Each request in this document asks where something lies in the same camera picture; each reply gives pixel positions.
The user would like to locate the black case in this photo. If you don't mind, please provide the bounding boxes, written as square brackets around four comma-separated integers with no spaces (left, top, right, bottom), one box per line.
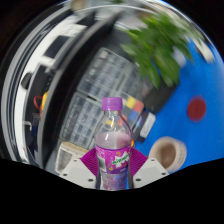
[144,81,178,114]

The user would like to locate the dark workbench shelf unit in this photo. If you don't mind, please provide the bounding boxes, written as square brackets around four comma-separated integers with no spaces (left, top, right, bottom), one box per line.
[1,3,128,168]

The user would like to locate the clear bottle with purple cap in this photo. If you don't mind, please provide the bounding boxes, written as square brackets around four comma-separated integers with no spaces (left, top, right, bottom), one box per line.
[94,97,133,192]

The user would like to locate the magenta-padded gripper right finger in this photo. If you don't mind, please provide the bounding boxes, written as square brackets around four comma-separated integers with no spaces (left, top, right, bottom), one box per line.
[126,148,169,189]

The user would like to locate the flat round red coaster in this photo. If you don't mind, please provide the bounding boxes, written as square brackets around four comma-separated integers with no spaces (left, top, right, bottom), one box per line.
[186,95,208,123]

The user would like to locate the green potted plant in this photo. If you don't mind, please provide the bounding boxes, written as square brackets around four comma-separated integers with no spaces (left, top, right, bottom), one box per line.
[119,13,201,89]

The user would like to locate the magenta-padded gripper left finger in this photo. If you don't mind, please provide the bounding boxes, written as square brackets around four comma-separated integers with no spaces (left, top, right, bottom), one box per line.
[59,148,101,191]

